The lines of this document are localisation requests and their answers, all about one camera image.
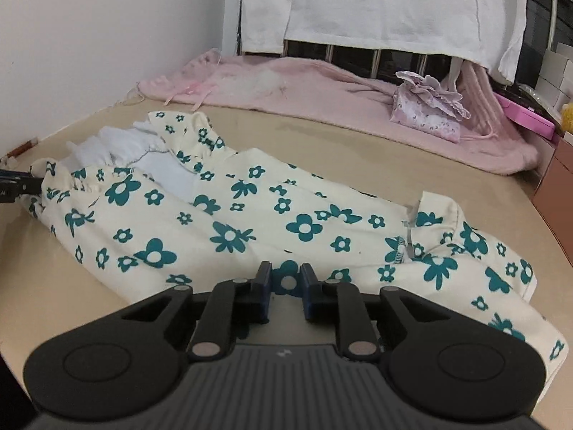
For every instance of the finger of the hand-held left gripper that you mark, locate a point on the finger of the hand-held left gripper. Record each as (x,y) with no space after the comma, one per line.
(27,186)

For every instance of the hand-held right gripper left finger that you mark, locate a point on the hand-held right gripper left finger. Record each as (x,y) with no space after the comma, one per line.
(267,289)

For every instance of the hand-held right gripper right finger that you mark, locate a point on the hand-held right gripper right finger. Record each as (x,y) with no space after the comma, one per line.
(306,291)

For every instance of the white green floral pants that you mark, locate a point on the white green floral pants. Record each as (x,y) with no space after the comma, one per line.
(250,215)

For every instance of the red-brown stick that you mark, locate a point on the red-brown stick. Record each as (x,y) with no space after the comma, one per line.
(24,148)

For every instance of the pink fleece blanket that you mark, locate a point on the pink fleece blanket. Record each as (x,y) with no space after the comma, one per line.
(340,98)

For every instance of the purple patterned garment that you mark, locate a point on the purple patterned garment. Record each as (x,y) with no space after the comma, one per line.
(425,116)

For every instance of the brown box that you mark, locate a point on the brown box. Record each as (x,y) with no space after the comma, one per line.
(557,197)

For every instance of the pink flat box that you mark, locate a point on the pink flat box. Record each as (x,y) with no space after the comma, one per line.
(528,118)

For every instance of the white hanging cloth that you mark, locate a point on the white hanging cloth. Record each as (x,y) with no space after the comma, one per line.
(380,9)

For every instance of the yellow white plush toy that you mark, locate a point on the yellow white plush toy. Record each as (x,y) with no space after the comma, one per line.
(568,116)

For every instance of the stack of white boxes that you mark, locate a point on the stack of white boxes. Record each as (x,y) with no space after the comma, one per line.
(555,76)

